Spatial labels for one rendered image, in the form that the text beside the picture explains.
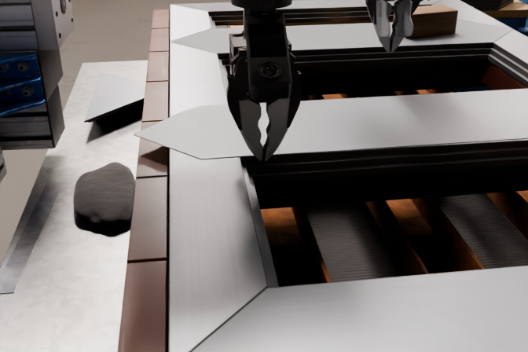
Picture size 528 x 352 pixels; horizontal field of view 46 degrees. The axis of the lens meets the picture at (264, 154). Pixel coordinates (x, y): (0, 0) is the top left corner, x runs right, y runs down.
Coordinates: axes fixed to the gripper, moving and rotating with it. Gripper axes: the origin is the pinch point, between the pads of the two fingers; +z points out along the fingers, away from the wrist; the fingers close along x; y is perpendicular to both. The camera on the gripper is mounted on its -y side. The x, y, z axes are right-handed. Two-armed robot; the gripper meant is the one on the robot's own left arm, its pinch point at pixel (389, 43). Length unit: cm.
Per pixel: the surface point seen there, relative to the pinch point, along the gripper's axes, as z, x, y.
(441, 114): 6.1, 3.2, 17.1
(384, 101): 6.0, -3.7, 11.3
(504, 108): 6.1, 13.7, 15.9
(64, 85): 88, -106, -239
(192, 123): 5.7, -33.7, 16.5
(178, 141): 5.7, -35.5, 22.1
